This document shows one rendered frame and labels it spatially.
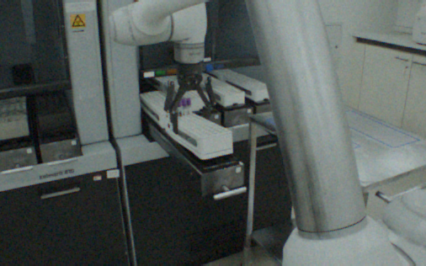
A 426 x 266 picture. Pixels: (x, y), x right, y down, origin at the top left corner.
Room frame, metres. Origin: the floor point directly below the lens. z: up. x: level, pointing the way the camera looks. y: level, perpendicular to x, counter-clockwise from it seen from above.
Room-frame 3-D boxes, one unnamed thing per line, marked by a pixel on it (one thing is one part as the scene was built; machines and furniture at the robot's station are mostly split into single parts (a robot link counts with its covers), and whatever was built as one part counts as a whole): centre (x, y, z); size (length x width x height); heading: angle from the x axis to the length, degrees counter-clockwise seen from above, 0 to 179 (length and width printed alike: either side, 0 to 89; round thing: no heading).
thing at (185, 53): (1.11, 0.07, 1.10); 0.09 x 0.09 x 0.06
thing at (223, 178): (1.21, 0.12, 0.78); 0.73 x 0.14 x 0.09; 27
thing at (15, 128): (1.12, 0.70, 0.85); 0.12 x 0.02 x 0.06; 118
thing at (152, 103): (1.37, 0.20, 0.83); 0.30 x 0.10 x 0.06; 27
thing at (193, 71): (1.12, 0.07, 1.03); 0.08 x 0.07 x 0.09; 117
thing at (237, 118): (1.72, 0.04, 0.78); 0.73 x 0.14 x 0.09; 27
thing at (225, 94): (1.60, -0.02, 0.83); 0.30 x 0.10 x 0.06; 27
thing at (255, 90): (1.67, -0.15, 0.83); 0.30 x 0.10 x 0.06; 27
